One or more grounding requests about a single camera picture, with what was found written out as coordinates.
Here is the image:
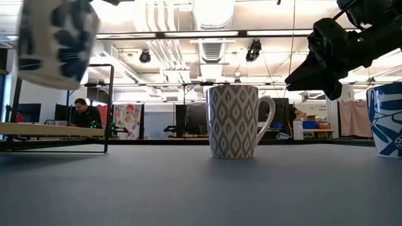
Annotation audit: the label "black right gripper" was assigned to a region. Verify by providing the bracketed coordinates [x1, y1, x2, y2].
[285, 17, 351, 101]

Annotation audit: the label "white mug dark blue blotches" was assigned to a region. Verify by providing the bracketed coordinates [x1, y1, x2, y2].
[17, 0, 101, 91]

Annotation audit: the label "blue white leaf mug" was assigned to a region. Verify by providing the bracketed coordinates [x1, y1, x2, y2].
[366, 82, 402, 158]

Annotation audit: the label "grey diamond pattern mug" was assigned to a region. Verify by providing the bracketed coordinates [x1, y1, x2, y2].
[205, 84, 276, 159]

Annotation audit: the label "large black screen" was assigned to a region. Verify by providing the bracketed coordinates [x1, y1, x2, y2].
[259, 97, 290, 141]

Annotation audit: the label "pink hanging curtain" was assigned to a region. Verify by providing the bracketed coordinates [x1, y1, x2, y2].
[337, 99, 371, 138]

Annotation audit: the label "black overhead beam with lights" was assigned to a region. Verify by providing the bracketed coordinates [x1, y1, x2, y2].
[94, 28, 315, 41]

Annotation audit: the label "black ceiling spotlight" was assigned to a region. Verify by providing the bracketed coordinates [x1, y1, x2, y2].
[139, 50, 152, 64]
[244, 39, 263, 63]

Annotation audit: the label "red hanging cloth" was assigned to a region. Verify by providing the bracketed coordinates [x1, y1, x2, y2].
[95, 104, 109, 128]

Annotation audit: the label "person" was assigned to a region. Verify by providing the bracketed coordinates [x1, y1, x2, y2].
[70, 97, 104, 129]

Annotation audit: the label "floral print cloth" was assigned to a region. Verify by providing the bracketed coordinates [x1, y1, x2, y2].
[113, 103, 144, 140]

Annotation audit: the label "black background monitor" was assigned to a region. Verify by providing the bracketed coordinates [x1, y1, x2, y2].
[16, 103, 42, 124]

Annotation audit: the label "blue-grey table mat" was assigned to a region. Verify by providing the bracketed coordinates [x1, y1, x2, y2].
[0, 143, 402, 226]

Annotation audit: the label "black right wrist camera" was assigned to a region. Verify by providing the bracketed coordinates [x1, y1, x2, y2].
[336, 0, 383, 20]

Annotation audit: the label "silver ventilation duct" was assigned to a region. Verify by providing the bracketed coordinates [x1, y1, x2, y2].
[192, 0, 236, 82]

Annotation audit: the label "wooden shelf black wire frame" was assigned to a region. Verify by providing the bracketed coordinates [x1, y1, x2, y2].
[0, 63, 114, 154]

